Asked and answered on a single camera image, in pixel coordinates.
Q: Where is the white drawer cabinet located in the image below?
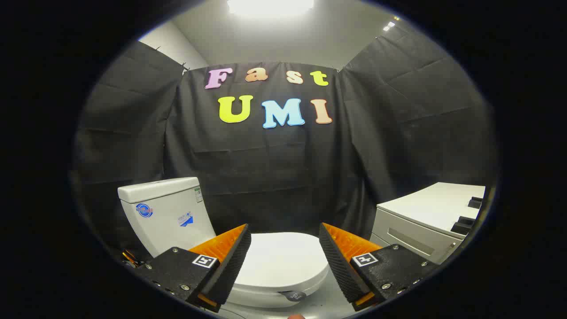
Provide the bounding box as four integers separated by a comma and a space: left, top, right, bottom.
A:
370, 182, 486, 265

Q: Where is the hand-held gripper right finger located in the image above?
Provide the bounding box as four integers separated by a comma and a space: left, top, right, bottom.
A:
318, 222, 440, 312

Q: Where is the ceiling light panel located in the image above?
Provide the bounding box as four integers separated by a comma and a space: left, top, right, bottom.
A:
227, 0, 315, 18

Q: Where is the white toilet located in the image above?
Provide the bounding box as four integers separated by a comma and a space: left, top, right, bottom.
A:
117, 177, 329, 309

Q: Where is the black backdrop cloth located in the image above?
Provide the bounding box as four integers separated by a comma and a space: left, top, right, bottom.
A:
71, 31, 499, 266

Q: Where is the white toilet seat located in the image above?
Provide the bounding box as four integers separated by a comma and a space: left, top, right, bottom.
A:
228, 271, 329, 309

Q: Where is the black suction knob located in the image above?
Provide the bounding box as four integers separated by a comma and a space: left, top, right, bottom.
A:
279, 290, 307, 303

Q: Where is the white toilet lid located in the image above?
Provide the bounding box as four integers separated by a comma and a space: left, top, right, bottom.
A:
237, 232, 330, 291

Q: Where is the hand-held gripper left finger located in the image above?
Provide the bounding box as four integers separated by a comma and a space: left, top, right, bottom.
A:
135, 224, 252, 313

